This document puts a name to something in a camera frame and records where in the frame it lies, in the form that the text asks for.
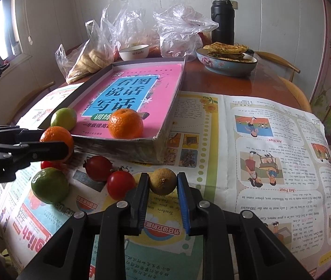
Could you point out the stack of round flatbreads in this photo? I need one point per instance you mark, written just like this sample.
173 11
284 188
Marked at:
89 61

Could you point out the green round fruit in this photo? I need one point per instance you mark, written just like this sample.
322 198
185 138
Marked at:
50 186
63 118

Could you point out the large orange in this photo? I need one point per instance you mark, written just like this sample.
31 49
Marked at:
125 124
57 135

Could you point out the wall power outlet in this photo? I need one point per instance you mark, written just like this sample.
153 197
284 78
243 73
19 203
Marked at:
234 5

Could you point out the red cherry tomato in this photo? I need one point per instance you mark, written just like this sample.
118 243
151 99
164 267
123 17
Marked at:
49 165
98 169
120 185

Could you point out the white ceramic bowl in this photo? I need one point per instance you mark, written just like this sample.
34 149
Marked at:
133 54

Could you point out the clear plastic bag red contents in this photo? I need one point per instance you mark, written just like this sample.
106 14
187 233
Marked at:
180 26

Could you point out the blue floral bowl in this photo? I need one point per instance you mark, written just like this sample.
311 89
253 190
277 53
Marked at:
223 67

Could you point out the plastic bag with flatbreads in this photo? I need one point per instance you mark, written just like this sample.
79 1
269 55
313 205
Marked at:
95 32

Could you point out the brown longan fruit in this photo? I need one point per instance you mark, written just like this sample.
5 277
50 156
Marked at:
162 180

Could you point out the stack of scallion pancakes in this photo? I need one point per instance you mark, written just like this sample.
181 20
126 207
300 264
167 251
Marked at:
229 49

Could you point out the clear crumpled plastic bag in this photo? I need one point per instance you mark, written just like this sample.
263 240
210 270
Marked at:
130 26

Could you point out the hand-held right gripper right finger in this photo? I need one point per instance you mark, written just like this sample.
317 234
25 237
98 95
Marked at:
183 207

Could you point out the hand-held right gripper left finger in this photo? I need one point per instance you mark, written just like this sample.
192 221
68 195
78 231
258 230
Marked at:
142 207

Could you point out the open colourful newspaper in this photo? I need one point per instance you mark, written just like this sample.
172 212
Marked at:
270 180

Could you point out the pink book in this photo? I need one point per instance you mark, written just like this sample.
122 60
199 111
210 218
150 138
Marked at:
159 78

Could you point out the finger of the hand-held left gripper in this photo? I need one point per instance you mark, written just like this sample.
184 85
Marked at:
46 151
14 135

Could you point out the folded newspaper sheet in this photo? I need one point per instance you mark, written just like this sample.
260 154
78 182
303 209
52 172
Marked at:
46 102

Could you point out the grey cardboard box tray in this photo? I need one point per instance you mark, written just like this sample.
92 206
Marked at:
130 151

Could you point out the black thermos bottle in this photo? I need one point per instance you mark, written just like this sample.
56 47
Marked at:
222 20

